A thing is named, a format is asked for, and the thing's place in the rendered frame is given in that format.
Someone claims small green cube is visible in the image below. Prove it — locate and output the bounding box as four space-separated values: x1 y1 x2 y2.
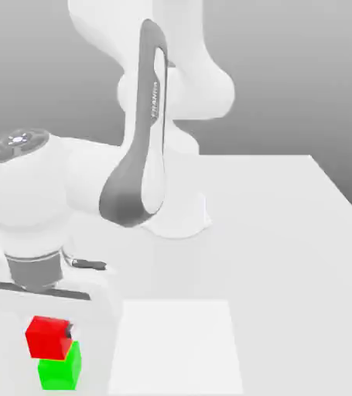
37 340 83 391

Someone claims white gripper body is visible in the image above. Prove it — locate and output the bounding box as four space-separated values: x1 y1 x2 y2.
0 268 118 324

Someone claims small red cube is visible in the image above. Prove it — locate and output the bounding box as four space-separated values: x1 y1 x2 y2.
24 315 73 362

